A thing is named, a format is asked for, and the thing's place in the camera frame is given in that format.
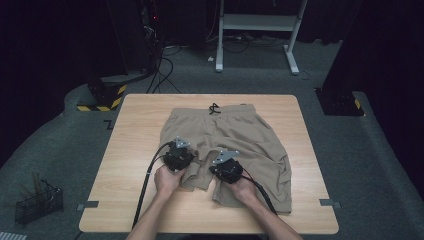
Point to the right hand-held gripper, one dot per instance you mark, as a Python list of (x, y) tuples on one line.
[(228, 168)]

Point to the grey tape strip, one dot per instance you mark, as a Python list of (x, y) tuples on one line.
[(89, 205), (329, 202)]

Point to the khaki shorts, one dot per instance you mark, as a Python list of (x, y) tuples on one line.
[(246, 140)]

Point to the person's left hand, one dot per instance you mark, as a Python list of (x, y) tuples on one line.
[(168, 181)]

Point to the white metal stand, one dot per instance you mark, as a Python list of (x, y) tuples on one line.
[(258, 23)]

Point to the black yellow striped stand base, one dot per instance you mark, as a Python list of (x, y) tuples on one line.
[(106, 95)]

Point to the person's right hand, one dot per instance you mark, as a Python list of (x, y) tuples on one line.
[(243, 191)]

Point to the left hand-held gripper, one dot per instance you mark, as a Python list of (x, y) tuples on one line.
[(178, 156)]

